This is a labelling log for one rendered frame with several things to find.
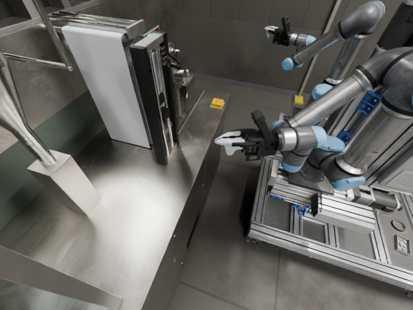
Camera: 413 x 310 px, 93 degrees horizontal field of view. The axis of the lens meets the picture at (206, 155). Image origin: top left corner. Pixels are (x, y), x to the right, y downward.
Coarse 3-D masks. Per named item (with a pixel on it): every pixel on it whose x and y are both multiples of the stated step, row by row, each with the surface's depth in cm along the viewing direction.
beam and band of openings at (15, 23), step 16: (0, 0) 65; (16, 0) 66; (48, 0) 78; (64, 0) 78; (80, 0) 89; (96, 0) 91; (0, 16) 66; (16, 16) 70; (32, 16) 69; (0, 32) 62
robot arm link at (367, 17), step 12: (360, 12) 94; (372, 12) 92; (348, 24) 96; (360, 24) 95; (372, 24) 96; (324, 36) 107; (336, 36) 103; (348, 36) 100; (312, 48) 113; (324, 48) 110; (288, 60) 124; (300, 60) 121
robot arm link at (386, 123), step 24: (384, 72) 59; (408, 72) 54; (384, 96) 61; (408, 96) 54; (384, 120) 62; (408, 120) 60; (360, 144) 71; (384, 144) 67; (336, 168) 81; (360, 168) 77
